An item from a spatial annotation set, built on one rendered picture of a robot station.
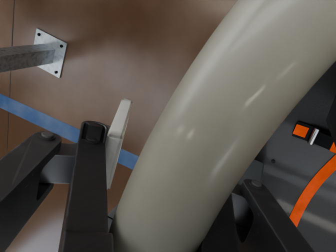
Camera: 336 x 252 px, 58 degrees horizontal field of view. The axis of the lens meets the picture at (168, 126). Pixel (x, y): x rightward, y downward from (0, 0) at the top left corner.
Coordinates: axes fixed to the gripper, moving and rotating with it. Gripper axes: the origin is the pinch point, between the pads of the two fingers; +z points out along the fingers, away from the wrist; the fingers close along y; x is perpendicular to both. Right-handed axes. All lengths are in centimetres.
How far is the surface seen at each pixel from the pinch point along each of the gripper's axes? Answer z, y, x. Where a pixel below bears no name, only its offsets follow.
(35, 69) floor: 157, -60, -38
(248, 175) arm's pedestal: 92, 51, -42
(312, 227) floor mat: 96, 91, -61
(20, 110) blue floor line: 163, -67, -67
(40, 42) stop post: 154, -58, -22
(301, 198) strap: 99, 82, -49
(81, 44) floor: 145, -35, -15
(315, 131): 96, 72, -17
